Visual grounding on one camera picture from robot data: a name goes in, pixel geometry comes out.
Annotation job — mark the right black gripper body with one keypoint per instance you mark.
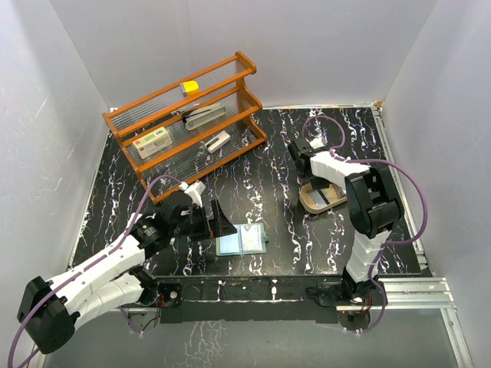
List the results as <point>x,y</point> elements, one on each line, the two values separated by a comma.
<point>317,182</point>

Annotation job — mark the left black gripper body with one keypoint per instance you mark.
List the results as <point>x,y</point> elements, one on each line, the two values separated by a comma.
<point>196,225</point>

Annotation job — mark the green card holder wallet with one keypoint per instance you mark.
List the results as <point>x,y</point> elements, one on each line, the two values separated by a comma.
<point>229,245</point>

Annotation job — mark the white VIP card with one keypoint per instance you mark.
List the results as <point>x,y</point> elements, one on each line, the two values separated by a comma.
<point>251,237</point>

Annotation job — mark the dark striped credit card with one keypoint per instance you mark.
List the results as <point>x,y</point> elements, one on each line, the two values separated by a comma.
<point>321,198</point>

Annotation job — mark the beige card tray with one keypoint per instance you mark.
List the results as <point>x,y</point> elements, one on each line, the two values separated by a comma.
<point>335,192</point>

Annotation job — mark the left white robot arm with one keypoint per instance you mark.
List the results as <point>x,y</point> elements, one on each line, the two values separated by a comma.
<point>52,310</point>

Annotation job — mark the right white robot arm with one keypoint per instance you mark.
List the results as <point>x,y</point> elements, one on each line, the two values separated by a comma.
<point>374,208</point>

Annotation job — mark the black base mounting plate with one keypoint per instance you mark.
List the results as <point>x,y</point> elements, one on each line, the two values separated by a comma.
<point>262,298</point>

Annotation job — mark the small white stapler remover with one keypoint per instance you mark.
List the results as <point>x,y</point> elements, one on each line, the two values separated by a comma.
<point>217,142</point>

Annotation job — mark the white staples box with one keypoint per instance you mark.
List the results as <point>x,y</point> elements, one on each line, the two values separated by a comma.
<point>152,143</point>

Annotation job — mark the orange wooden three-tier rack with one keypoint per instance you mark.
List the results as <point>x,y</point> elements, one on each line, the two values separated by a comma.
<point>187,159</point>

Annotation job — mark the grey black stapler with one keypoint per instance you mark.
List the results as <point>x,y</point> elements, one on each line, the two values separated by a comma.
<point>197,117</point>

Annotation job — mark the yellow grey tape measure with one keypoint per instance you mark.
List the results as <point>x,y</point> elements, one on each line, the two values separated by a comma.
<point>190,88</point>

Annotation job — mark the aluminium frame rail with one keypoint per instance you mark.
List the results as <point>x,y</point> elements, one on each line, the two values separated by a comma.
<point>421,293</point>

